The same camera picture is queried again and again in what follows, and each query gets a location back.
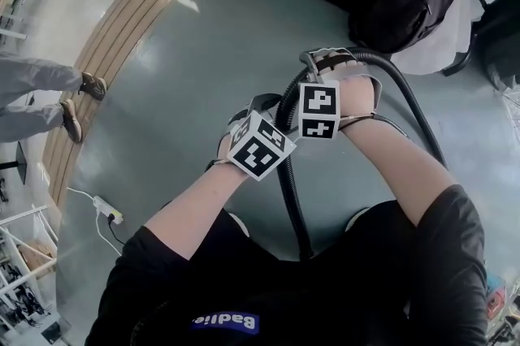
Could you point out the white power strip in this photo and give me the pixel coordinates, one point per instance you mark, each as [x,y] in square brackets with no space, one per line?
[107,209]

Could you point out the person's right forearm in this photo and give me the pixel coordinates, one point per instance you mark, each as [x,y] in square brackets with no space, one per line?
[390,165]

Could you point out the person's left shoe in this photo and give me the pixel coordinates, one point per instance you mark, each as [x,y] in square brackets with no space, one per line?
[239,223]

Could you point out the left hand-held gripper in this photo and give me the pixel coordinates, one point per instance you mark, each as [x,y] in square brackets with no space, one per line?
[260,157]

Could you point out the person's right shoe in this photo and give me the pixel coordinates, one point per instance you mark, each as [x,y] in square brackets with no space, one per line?
[357,219]

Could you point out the white cloth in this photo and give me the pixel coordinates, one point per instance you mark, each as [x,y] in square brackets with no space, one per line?
[467,11]

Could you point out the wooden slatted panel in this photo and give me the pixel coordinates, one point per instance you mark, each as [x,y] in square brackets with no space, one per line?
[118,35]

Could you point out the person's right hand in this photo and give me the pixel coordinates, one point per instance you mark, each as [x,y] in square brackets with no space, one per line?
[355,96]

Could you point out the black table base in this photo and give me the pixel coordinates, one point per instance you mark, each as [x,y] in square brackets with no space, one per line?
[21,165]

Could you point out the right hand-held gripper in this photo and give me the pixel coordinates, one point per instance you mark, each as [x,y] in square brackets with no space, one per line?
[319,109]

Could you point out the person's left forearm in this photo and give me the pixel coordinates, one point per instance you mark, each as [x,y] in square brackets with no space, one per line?
[195,210]

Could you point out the person's black shirt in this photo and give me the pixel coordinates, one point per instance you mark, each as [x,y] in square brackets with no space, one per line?
[325,295]

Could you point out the white shelf frame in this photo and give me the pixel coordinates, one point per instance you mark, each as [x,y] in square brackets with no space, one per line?
[24,251]

